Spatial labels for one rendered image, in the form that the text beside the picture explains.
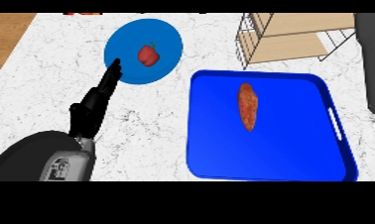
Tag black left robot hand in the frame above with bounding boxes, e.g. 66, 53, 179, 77
68, 57, 124, 141

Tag orange-red elongated tomato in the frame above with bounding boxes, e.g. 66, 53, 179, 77
236, 82, 260, 133

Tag blue rectangular tray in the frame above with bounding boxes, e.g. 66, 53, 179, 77
185, 68, 360, 182

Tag blue round plate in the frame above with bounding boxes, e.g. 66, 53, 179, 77
103, 18, 185, 85

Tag dark grey appliance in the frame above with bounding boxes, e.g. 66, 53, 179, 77
353, 13, 375, 115

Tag wire tiered shelf wooden boards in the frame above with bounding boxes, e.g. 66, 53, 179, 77
235, 13, 357, 70

